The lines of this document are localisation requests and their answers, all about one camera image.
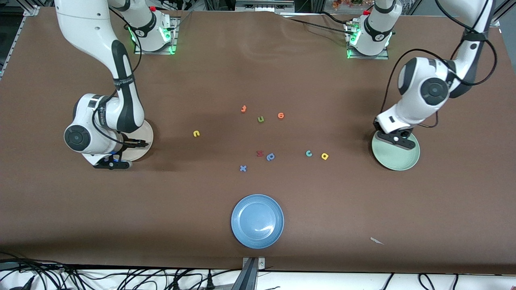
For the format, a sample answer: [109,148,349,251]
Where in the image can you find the beige plate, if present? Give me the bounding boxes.
[117,119,154,162]

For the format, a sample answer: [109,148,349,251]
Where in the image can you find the green plate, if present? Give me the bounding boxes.
[371,125,420,171]

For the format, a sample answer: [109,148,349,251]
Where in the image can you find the blue plate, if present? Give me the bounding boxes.
[231,194,285,249]

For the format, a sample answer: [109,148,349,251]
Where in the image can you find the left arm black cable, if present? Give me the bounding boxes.
[379,24,498,129]

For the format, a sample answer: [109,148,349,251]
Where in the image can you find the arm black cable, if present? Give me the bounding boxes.
[92,6,142,145]
[379,24,498,129]

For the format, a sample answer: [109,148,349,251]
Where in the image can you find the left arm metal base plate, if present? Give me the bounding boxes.
[345,20,389,60]

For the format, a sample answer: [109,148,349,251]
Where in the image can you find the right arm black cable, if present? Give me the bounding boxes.
[92,6,142,145]

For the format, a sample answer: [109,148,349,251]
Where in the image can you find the short black base cable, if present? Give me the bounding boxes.
[320,11,355,25]

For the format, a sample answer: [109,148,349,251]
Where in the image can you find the tangled black floor cables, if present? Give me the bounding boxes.
[0,252,242,290]

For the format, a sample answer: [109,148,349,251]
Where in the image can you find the long black base cable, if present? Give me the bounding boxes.
[287,18,350,36]

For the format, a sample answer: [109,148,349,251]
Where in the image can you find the aluminium frame rail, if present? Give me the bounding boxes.
[0,5,41,79]
[493,0,516,27]

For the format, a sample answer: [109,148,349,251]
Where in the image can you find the grey metal frame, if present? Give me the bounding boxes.
[236,0,295,12]

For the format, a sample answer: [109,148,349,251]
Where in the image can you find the grey metal camera bracket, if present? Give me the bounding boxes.
[240,257,266,290]

